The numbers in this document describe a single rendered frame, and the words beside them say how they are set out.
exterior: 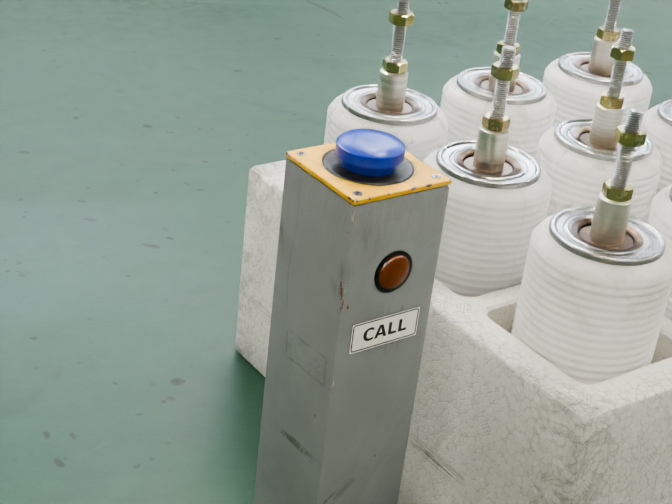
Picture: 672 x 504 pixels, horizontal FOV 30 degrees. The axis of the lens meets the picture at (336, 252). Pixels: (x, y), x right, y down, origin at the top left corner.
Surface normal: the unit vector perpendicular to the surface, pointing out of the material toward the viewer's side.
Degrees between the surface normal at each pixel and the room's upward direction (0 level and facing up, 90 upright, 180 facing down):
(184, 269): 0
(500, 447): 90
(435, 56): 0
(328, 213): 90
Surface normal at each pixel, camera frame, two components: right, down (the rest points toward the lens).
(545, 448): -0.81, 0.20
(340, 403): 0.57, 0.44
